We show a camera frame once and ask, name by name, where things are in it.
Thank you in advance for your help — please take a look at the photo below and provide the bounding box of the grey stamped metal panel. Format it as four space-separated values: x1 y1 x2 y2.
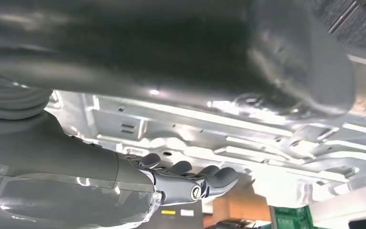
45 90 366 209

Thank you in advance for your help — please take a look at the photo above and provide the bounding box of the brown cardboard box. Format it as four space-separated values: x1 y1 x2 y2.
203 186 272 228

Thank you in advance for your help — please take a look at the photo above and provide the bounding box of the green crate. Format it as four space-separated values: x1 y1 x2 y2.
270 205 315 229

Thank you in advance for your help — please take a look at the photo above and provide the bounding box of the white cabinet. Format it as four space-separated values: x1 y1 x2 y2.
309 183 366 229

